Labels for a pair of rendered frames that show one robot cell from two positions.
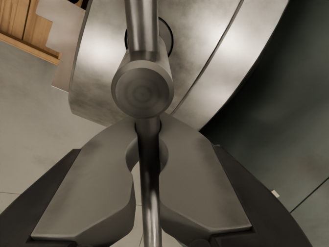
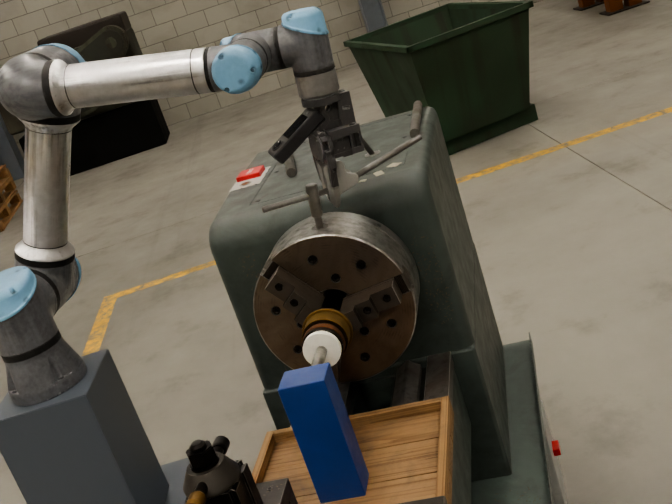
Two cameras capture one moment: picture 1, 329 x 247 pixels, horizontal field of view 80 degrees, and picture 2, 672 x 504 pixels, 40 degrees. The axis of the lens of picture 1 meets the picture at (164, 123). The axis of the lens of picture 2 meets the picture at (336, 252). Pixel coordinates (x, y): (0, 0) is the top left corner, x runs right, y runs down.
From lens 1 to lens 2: 1.69 m
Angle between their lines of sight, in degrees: 62
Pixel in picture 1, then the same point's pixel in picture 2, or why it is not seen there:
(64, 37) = (360, 299)
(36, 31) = (425, 432)
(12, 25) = (430, 445)
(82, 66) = (338, 233)
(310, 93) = not seen: hidden behind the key
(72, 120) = not seen: outside the picture
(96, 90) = (349, 231)
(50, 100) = not seen: outside the picture
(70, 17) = (348, 304)
